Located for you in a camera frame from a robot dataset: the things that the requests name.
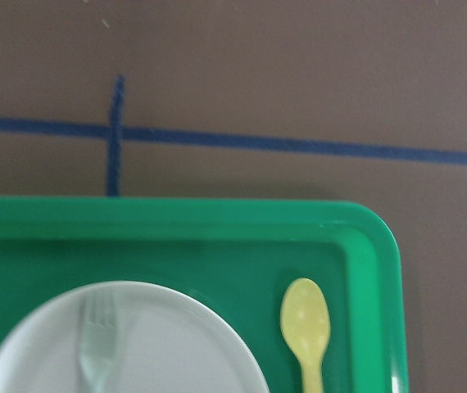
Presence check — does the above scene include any yellow plastic spoon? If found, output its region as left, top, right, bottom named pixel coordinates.
left=280, top=278, right=331, bottom=393

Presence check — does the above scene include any green plastic tray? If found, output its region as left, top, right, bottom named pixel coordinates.
left=0, top=197, right=409, bottom=392

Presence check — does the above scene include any white round plate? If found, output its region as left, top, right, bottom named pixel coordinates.
left=0, top=281, right=268, bottom=392

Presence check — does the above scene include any clear plastic fork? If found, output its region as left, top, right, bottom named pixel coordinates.
left=78, top=290, right=119, bottom=392

